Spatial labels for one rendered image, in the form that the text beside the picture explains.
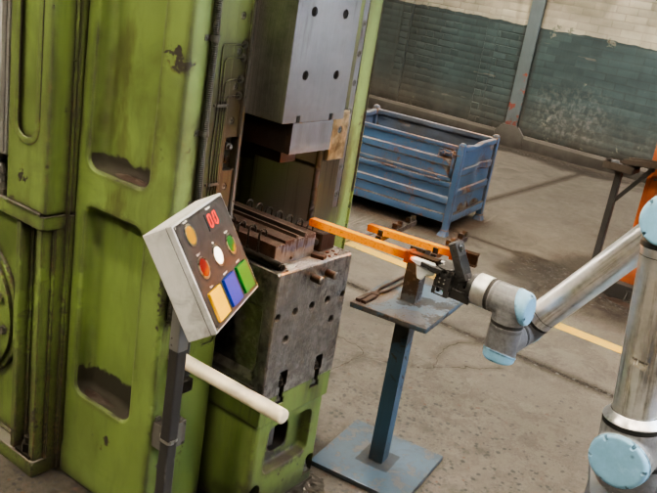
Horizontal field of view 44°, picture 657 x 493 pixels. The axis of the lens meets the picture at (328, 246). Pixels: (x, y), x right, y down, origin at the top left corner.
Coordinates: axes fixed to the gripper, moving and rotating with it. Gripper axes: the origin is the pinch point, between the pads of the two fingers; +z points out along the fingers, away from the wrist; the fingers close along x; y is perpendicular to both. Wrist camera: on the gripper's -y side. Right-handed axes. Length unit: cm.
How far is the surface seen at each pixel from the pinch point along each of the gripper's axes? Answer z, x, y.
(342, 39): 43, 5, -54
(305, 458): 35, 16, 96
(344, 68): 43, 9, -45
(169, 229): 25, -74, -12
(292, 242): 41.6, -4.4, 9.6
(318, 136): 42.1, 0.4, -24.2
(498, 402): 14, 138, 107
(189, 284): 20, -71, 0
